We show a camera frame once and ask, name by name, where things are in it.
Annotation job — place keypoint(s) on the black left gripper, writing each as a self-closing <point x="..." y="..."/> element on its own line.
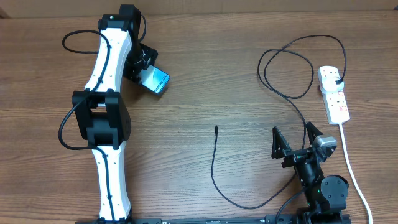
<point x="133" y="73"/>

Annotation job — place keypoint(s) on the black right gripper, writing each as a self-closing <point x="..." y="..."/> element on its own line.
<point x="280" y="150"/>

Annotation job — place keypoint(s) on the blue smartphone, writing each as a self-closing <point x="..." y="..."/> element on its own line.
<point x="154" y="79"/>

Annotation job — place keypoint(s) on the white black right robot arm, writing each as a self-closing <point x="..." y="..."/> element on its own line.
<point x="325" y="196"/>

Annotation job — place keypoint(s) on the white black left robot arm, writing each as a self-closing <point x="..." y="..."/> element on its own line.
<point x="103" y="119"/>

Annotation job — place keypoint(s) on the white charger plug adapter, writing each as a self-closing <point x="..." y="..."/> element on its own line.
<point x="330" y="85"/>

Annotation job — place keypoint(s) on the white power strip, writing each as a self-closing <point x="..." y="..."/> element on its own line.
<point x="335" y="103"/>

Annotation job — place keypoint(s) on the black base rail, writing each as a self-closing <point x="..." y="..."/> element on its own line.
<point x="199" y="221"/>

